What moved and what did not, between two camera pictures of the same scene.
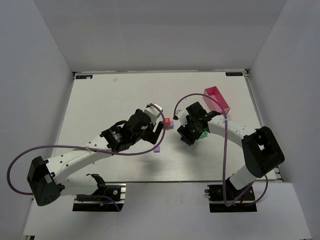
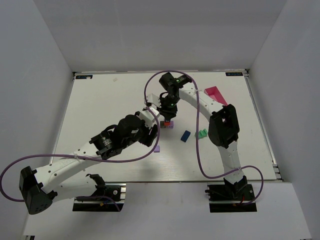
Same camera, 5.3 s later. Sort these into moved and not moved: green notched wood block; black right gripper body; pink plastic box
Moved: black right gripper body
Not moved: pink plastic box; green notched wood block
